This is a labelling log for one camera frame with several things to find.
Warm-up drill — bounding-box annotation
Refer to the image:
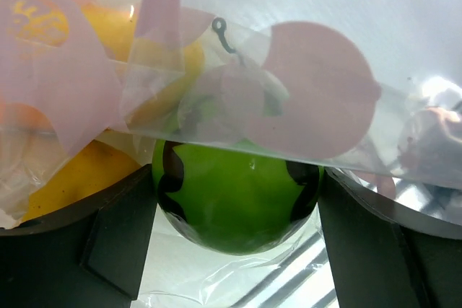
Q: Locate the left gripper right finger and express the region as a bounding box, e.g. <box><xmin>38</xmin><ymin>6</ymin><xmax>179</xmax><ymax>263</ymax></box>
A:
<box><xmin>318</xmin><ymin>169</ymin><xmax>461</xmax><ymax>307</ymax></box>

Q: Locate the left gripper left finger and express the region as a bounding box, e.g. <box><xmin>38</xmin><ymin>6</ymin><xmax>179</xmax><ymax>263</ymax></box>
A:
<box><xmin>1</xmin><ymin>164</ymin><xmax>157</xmax><ymax>307</ymax></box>

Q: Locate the clear zip top bag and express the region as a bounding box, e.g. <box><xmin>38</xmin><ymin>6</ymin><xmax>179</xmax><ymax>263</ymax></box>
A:
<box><xmin>1</xmin><ymin>0</ymin><xmax>461</xmax><ymax>307</ymax></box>

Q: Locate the orange fake fruit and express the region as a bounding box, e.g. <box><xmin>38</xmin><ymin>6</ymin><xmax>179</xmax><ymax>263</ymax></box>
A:
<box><xmin>22</xmin><ymin>141</ymin><xmax>141</xmax><ymax>221</ymax></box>

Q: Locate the yellow fake banana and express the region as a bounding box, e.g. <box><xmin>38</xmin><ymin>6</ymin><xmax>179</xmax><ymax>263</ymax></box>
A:
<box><xmin>10</xmin><ymin>0</ymin><xmax>206</xmax><ymax>132</ymax></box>

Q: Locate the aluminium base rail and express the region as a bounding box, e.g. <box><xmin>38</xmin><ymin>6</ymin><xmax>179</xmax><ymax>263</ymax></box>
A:
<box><xmin>232</xmin><ymin>233</ymin><xmax>337</xmax><ymax>307</ymax></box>

